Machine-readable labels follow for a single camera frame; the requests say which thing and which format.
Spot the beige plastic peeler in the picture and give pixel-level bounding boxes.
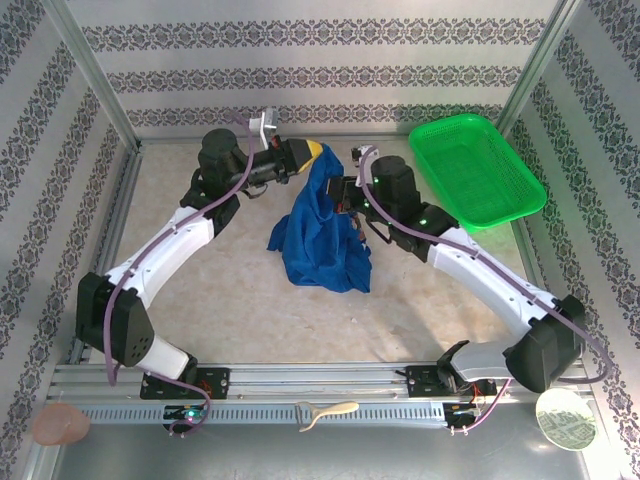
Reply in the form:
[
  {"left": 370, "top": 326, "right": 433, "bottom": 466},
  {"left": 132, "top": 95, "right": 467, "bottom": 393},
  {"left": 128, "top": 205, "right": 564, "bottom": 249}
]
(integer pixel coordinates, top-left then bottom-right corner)
[{"left": 294, "top": 400, "right": 361, "bottom": 434}]

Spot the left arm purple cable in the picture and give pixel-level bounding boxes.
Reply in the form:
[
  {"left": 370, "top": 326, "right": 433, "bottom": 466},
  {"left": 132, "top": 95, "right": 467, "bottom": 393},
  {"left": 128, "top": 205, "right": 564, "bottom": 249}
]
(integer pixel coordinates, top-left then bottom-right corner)
[{"left": 107, "top": 112, "right": 257, "bottom": 436}]

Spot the round disc with code print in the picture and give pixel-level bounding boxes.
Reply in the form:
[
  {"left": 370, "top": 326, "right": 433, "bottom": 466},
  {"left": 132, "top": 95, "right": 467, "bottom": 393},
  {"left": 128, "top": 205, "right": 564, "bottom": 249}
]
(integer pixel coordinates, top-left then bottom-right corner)
[{"left": 534, "top": 388, "right": 599, "bottom": 451}]

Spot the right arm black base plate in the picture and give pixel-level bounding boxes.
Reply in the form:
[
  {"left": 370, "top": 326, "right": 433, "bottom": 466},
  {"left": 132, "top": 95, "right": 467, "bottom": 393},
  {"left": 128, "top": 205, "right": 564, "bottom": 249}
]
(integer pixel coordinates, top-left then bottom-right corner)
[{"left": 404, "top": 364, "right": 499, "bottom": 399}]

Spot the aluminium frame post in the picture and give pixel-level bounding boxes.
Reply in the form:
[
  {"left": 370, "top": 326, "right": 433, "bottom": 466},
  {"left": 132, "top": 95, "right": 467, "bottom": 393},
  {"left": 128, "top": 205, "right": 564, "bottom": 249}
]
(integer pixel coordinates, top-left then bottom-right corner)
[
  {"left": 496, "top": 0, "right": 586, "bottom": 139},
  {"left": 42, "top": 0, "right": 144, "bottom": 151}
]

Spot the small circuit board with LED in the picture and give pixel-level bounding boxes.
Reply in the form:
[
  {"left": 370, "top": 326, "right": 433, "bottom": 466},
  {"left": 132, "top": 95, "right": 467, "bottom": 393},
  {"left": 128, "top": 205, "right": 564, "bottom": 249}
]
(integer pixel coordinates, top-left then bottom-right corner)
[
  {"left": 163, "top": 405, "right": 207, "bottom": 424},
  {"left": 443, "top": 402, "right": 484, "bottom": 426}
]

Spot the blue t-shirt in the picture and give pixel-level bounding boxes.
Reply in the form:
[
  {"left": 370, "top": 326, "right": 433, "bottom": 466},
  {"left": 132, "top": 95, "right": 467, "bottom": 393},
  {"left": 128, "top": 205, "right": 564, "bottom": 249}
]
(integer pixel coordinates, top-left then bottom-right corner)
[{"left": 266, "top": 142, "right": 374, "bottom": 295}]

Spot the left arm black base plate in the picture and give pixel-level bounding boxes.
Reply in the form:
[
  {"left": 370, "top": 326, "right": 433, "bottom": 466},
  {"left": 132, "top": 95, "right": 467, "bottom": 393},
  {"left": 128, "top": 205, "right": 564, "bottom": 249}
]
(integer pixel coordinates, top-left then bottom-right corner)
[{"left": 139, "top": 367, "right": 231, "bottom": 400}]

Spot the grey slotted cable duct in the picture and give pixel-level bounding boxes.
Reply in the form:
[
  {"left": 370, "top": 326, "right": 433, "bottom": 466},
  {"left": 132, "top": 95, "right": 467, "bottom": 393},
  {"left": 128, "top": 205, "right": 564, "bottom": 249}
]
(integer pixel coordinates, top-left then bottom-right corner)
[{"left": 79, "top": 402, "right": 447, "bottom": 427}]

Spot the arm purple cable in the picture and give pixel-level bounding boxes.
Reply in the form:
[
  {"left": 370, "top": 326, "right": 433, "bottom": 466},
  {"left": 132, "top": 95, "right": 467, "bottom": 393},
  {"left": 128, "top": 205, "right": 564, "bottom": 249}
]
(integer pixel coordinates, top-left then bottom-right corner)
[
  {"left": 107, "top": 112, "right": 257, "bottom": 436},
  {"left": 358, "top": 148, "right": 615, "bottom": 435}
]

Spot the translucent pink cup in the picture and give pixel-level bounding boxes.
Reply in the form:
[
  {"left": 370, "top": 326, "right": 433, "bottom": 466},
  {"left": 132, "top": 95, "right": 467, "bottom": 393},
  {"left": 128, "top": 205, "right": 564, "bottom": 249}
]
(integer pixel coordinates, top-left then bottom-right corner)
[{"left": 32, "top": 403, "right": 92, "bottom": 446}]

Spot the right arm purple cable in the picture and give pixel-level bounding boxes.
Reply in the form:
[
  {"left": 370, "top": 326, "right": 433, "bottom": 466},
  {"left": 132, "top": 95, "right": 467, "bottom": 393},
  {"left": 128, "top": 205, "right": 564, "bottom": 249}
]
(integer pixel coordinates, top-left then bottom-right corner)
[{"left": 358, "top": 148, "right": 615, "bottom": 435}]

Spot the wide aluminium mounting rail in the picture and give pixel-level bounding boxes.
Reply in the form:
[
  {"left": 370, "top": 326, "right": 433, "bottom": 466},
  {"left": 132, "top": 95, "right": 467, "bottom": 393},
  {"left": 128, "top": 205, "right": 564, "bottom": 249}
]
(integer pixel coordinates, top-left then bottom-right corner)
[{"left": 47, "top": 362, "right": 591, "bottom": 404}]

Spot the green plastic mesh basket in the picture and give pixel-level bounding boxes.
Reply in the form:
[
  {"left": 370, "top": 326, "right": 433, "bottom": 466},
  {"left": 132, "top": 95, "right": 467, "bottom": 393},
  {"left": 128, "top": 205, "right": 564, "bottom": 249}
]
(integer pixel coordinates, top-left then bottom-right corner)
[{"left": 408, "top": 113, "right": 548, "bottom": 234}]

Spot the aluminium table side rail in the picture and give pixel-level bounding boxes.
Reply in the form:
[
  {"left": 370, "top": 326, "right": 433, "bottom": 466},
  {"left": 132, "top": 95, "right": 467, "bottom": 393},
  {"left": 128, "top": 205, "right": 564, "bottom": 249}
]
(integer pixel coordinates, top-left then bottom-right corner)
[
  {"left": 67, "top": 142, "right": 146, "bottom": 365},
  {"left": 509, "top": 217, "right": 576, "bottom": 361}
]

